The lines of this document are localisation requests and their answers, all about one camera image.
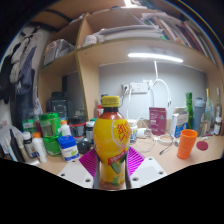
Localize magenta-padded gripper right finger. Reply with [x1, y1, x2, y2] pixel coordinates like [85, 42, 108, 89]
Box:
[125, 145, 168, 190]

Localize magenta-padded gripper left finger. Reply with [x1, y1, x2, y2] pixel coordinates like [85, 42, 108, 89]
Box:
[57, 147, 101, 190]

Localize yellow drink bottle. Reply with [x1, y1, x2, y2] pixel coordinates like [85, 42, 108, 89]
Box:
[92, 95, 132, 191]

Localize white jar blue lid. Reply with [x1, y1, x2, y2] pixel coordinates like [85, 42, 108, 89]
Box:
[57, 134, 80, 163]

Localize white adapter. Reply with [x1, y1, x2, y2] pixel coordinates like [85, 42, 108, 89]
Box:
[136, 127, 153, 140]

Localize white jar blue label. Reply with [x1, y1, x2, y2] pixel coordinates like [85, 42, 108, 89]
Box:
[128, 118, 139, 144]

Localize black jar red label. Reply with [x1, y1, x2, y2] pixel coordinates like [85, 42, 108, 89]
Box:
[68, 116, 87, 143]

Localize green plastic jar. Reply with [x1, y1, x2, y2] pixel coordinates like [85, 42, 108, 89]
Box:
[38, 112, 62, 138]
[43, 135, 63, 157]

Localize magenta pouch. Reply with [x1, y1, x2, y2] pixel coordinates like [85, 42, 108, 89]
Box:
[148, 106, 168, 136]

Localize white bottle orange cap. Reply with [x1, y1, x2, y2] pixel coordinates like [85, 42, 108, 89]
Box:
[32, 131, 48, 163]

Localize orange plastic cup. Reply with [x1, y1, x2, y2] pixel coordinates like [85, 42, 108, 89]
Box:
[176, 128, 198, 160]

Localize white and blue carton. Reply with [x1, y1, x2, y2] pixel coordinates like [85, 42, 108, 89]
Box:
[169, 106, 190, 139]

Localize black appliance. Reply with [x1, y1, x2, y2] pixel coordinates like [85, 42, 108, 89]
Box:
[45, 91, 76, 120]

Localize green glass bottle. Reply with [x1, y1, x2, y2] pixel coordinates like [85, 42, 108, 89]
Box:
[185, 92, 195, 130]

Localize clear bottle yellow cap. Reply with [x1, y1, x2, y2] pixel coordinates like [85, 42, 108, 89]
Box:
[205, 88, 215, 134]

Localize under-shelf light bar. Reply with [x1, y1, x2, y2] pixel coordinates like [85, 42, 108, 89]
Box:
[127, 52, 184, 64]

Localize hanging dark clothes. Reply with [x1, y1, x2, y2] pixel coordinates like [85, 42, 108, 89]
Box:
[0, 26, 43, 121]

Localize wooden shelf unit with books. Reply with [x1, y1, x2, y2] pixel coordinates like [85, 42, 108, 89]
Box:
[36, 0, 223, 121]

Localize white cables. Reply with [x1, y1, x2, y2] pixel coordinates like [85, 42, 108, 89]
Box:
[124, 59, 173, 113]

